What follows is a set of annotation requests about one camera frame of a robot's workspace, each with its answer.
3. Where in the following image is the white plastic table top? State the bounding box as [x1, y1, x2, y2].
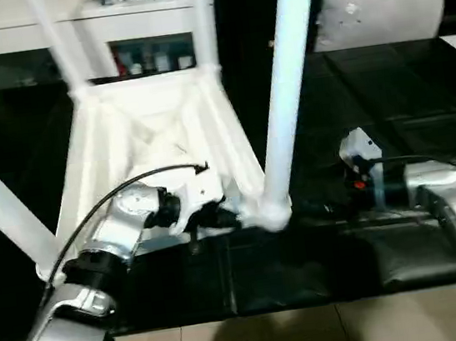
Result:
[11, 57, 298, 285]

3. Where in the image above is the white plastic table leg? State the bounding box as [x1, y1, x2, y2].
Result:
[23, 0, 95, 104]
[188, 0, 224, 77]
[237, 0, 349, 217]
[0, 118, 63, 268]

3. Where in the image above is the red bottle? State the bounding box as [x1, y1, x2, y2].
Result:
[118, 51, 132, 76]

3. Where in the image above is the black cabinet gold label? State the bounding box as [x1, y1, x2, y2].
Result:
[212, 0, 335, 67]

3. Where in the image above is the white cabinet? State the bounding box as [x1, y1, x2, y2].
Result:
[0, 0, 223, 93]

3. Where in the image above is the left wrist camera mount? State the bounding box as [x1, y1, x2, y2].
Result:
[163, 166, 230, 236]

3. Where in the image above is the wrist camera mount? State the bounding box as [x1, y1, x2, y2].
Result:
[163, 166, 230, 236]
[335, 125, 388, 206]

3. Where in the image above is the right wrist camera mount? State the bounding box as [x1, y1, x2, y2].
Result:
[335, 125, 388, 206]

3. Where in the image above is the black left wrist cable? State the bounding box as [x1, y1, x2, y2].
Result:
[23, 160, 224, 297]

